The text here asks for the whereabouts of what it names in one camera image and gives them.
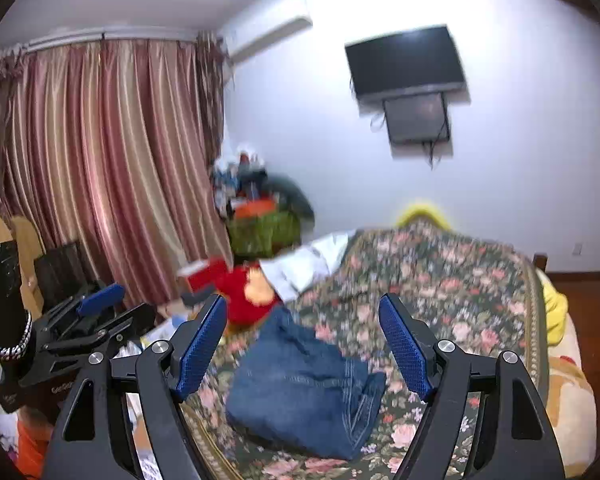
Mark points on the wall socket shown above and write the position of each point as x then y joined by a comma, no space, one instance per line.
577,249

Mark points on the small black monitor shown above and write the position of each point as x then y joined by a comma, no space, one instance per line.
415,117

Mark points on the pile of colourful clutter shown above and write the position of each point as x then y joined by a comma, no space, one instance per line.
240,175

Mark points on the wooden bed post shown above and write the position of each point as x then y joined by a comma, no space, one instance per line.
541,262

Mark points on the blue denim jeans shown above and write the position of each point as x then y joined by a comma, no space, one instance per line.
300,385

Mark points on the red and white box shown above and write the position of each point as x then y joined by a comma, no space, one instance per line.
205,272

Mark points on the white air conditioner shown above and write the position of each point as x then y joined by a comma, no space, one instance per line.
270,35

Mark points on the curtain rail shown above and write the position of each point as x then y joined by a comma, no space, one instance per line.
90,36

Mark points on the black wall television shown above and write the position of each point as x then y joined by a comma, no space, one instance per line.
405,60

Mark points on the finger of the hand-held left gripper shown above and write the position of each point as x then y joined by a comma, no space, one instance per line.
102,296
130,320

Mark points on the black bag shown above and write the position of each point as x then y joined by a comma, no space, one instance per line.
60,270

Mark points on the white pillow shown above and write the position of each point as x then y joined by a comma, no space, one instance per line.
305,260

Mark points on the striped pink curtain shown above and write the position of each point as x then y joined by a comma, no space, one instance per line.
105,160

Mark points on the floral blanket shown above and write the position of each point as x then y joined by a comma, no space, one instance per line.
455,280

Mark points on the red plush toy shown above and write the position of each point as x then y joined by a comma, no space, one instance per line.
242,292

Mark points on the wooden chair back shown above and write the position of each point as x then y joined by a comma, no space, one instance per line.
25,250

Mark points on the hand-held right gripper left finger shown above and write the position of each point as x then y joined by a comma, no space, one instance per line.
200,347

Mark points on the dark green bag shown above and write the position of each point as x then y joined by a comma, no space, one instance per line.
295,197

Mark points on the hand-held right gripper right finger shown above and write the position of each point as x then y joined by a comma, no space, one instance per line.
405,347

